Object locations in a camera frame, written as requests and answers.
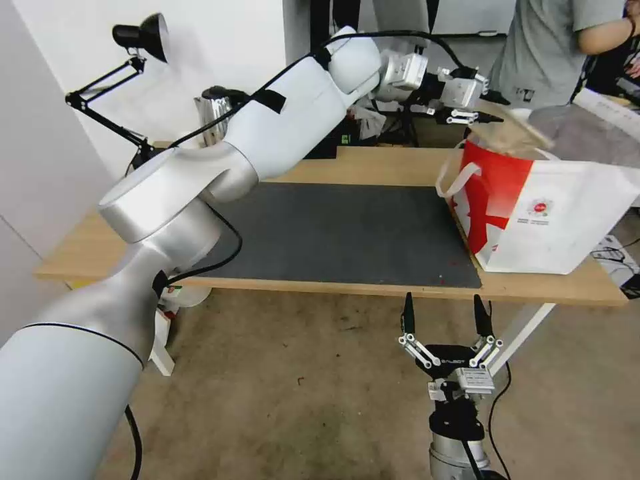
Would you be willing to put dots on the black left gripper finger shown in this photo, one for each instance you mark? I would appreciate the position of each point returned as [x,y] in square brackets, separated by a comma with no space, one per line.
[467,73]
[470,118]

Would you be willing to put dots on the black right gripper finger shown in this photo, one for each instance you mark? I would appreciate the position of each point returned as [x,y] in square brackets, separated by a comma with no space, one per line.
[410,315]
[483,320]

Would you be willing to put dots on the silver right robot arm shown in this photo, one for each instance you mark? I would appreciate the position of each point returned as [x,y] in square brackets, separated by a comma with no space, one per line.
[450,457]

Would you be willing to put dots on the person's forearm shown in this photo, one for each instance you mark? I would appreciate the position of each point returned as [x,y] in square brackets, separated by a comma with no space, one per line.
[605,35]

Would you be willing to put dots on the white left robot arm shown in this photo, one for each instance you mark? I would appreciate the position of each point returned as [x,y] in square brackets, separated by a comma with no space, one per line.
[280,120]

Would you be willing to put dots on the crumpled clear plastic bag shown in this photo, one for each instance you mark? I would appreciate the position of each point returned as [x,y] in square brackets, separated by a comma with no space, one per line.
[369,120]

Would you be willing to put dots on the white and red takeout bag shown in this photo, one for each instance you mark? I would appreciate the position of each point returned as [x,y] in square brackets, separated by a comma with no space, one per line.
[550,210]

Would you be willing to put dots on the black tripod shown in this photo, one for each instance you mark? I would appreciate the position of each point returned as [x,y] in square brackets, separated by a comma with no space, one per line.
[411,122]

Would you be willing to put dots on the white table leg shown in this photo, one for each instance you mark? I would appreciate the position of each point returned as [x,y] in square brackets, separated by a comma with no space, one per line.
[162,345]
[525,335]

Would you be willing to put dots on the person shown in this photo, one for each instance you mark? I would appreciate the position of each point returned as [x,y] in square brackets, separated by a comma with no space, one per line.
[540,50]

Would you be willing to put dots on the black desk mat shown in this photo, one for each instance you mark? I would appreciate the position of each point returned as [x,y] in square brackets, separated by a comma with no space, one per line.
[340,235]

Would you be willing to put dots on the black device green light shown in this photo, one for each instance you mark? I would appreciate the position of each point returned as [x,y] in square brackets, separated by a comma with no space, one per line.
[330,140]

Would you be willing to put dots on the white carton with line drawings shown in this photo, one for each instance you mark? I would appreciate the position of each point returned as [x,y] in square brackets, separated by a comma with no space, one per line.
[617,260]

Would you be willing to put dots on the white bucket with label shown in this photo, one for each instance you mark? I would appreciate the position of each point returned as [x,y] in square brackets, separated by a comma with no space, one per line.
[192,295]

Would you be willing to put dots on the black desk lamp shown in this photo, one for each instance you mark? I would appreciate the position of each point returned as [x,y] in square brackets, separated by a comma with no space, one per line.
[150,35]

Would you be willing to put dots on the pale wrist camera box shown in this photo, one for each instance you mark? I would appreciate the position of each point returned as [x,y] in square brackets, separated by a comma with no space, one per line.
[476,381]
[466,91]

